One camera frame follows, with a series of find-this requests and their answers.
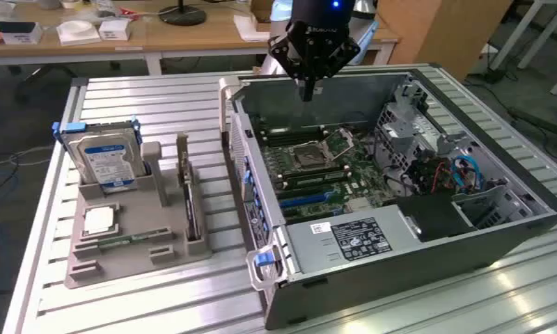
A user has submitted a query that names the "grey power supply unit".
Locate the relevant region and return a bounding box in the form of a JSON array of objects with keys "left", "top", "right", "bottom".
[{"left": 283, "top": 204, "right": 423, "bottom": 276}]

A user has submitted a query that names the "black chair base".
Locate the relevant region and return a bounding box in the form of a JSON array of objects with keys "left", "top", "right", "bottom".
[{"left": 13, "top": 63, "right": 81, "bottom": 104}]

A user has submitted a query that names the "open black PC case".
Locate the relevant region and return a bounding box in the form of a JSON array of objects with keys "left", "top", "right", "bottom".
[{"left": 217, "top": 67, "right": 557, "bottom": 331}]

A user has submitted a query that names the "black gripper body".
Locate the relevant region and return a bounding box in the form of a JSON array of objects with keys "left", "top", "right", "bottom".
[{"left": 285, "top": 0, "right": 355, "bottom": 72}]

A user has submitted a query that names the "white table frame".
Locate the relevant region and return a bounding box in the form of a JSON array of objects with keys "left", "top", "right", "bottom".
[{"left": 488, "top": 0, "right": 557, "bottom": 95}]

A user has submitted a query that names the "white paper stack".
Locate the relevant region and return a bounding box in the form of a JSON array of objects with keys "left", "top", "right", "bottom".
[{"left": 233, "top": 14, "right": 274, "bottom": 42}]

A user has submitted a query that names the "blue wire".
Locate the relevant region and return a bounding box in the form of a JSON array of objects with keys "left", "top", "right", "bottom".
[{"left": 448, "top": 154, "right": 487, "bottom": 194}]

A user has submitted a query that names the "hard disk with blue caddy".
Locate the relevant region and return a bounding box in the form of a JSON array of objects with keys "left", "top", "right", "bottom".
[{"left": 50, "top": 117, "right": 150, "bottom": 195}]

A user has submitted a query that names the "white labelled box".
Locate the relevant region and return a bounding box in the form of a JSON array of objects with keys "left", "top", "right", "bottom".
[{"left": 0, "top": 22, "right": 44, "bottom": 45}]

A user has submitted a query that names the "blue expansion slot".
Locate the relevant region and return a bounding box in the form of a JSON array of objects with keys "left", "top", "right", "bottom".
[{"left": 277, "top": 190, "right": 340, "bottom": 212}]

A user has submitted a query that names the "wooden desk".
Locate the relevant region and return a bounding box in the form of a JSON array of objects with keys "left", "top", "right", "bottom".
[{"left": 0, "top": 0, "right": 400, "bottom": 76}]

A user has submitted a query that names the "grey parts rack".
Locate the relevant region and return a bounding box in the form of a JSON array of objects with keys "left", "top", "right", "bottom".
[{"left": 62, "top": 141, "right": 214, "bottom": 290}]

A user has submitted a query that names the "graphics card with metal bracket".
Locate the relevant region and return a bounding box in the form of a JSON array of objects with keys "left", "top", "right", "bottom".
[{"left": 174, "top": 131, "right": 204, "bottom": 241}]

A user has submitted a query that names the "black wire bundle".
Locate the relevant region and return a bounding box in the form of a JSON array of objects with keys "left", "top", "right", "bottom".
[{"left": 404, "top": 156, "right": 452, "bottom": 195}]

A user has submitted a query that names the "green RAM stick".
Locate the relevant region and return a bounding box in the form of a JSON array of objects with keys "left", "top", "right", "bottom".
[{"left": 96, "top": 231, "right": 157, "bottom": 250}]

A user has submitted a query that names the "wooden cabinet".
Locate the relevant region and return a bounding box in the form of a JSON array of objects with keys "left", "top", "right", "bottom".
[{"left": 375, "top": 0, "right": 516, "bottom": 81}]

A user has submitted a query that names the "black lamp base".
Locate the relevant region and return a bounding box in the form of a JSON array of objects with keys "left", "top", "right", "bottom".
[{"left": 157, "top": 0, "right": 208, "bottom": 26}]

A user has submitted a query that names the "CPU socket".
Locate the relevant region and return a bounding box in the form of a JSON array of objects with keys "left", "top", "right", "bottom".
[{"left": 291, "top": 141, "right": 329, "bottom": 172}]

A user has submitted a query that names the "green motherboard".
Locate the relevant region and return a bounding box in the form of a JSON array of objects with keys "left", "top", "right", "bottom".
[{"left": 254, "top": 116, "right": 400, "bottom": 225}]

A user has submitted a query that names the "white square dish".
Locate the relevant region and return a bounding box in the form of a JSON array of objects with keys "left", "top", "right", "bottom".
[{"left": 54, "top": 19, "right": 102, "bottom": 47}]

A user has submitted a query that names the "metal socket cover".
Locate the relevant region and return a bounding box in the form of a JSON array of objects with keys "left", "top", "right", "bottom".
[{"left": 323, "top": 127, "right": 357, "bottom": 160}]

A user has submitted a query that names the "small white box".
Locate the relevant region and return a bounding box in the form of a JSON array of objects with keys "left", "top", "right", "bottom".
[{"left": 96, "top": 18, "right": 133, "bottom": 41}]

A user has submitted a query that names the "silver CPU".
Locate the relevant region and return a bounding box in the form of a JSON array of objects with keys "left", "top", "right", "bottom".
[{"left": 82, "top": 207, "right": 116, "bottom": 234}]

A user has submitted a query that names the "cardboard box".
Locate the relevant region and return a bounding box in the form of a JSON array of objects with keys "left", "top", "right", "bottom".
[{"left": 249, "top": 0, "right": 276, "bottom": 24}]

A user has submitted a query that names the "metal disk bay cage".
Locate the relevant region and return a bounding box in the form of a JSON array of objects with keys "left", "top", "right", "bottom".
[{"left": 375, "top": 74, "right": 447, "bottom": 166}]

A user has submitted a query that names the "silver chipset heatsink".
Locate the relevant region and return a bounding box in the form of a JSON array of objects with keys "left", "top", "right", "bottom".
[{"left": 347, "top": 198, "right": 373, "bottom": 214}]

